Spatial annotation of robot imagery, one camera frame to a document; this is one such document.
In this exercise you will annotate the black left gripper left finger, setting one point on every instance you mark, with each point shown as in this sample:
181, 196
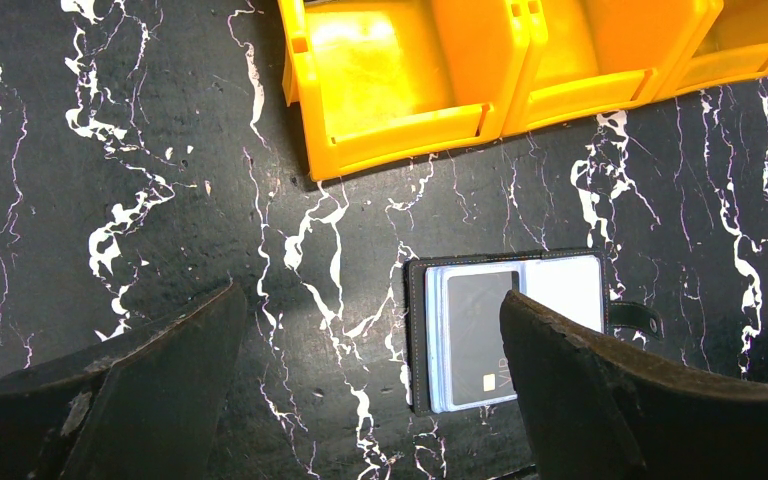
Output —
143, 405

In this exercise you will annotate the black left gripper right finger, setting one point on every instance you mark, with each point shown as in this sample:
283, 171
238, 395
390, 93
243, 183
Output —
595, 407

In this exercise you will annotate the grey card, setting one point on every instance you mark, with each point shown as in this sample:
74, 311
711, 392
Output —
479, 371

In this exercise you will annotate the black leather card holder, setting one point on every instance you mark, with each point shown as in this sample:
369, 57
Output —
569, 281

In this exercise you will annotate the middle yellow plastic bin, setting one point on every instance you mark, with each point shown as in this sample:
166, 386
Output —
529, 64

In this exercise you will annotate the yellow plastic bin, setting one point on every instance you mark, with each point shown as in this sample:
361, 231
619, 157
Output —
529, 64
381, 81
735, 46

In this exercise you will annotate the left yellow plastic bin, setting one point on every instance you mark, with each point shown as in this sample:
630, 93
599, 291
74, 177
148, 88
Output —
381, 81

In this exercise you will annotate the right yellow plastic bin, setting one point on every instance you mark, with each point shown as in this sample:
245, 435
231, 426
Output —
735, 46

